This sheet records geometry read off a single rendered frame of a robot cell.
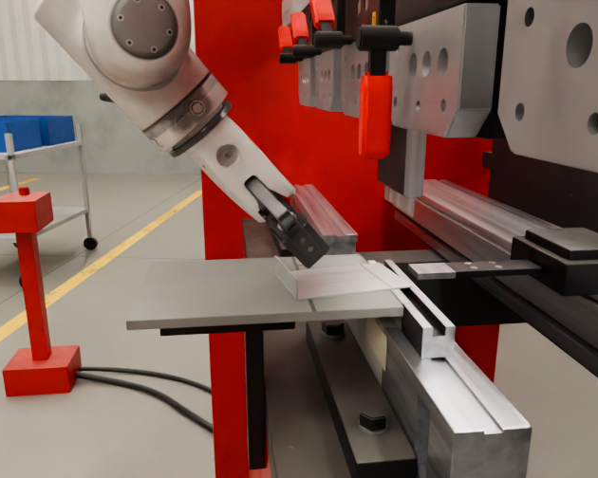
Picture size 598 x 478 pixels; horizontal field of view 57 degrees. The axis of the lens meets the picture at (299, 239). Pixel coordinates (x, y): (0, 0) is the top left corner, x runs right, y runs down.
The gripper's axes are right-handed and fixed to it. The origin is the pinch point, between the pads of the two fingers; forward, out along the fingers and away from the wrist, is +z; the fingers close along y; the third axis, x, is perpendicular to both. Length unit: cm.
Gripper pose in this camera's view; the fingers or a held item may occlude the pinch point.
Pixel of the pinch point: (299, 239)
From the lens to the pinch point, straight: 58.5
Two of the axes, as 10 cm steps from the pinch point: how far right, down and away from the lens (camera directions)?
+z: 6.2, 6.9, 3.8
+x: -7.3, 6.8, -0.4
